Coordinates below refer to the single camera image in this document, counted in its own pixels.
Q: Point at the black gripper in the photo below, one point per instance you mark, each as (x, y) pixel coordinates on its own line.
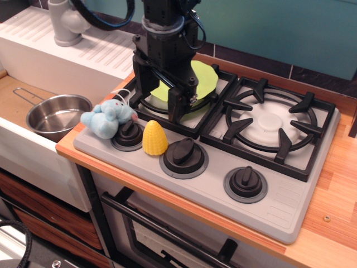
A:
(171, 56)

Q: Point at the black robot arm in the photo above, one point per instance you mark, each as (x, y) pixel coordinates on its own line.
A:
(166, 18)

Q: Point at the yellow toy corn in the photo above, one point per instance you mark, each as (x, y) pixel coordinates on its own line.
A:
(154, 141)

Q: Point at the lime green plate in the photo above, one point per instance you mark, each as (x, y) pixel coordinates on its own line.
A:
(206, 75)

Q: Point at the left black burner grate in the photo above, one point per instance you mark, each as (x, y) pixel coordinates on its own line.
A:
(193, 123)

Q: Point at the black burner grate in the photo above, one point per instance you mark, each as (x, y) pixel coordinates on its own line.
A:
(193, 123)
(276, 128)

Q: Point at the left black stove knob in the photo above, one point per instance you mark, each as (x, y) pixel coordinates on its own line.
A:
(128, 137)

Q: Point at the black stove knob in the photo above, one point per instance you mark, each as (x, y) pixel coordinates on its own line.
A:
(184, 159)
(245, 185)
(128, 137)

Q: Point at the blue plush elephant toy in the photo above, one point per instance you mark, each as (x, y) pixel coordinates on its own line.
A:
(105, 119)

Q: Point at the middle black stove knob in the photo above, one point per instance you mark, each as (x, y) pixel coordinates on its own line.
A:
(184, 159)

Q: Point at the grey toy faucet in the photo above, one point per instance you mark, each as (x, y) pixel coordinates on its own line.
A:
(68, 24)

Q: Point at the right black stove knob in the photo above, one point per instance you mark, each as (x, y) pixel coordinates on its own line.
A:
(245, 185)

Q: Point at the right black burner grate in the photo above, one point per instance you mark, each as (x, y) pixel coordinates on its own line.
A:
(276, 128)

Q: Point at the grey toy stove top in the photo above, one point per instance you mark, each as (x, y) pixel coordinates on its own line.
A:
(278, 215)

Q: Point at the white oven door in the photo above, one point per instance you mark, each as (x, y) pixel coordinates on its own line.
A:
(156, 235)

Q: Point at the steel pot with handle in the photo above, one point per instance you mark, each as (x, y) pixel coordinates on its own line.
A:
(55, 117)

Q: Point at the black oven door handle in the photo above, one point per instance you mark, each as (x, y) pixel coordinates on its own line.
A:
(119, 203)

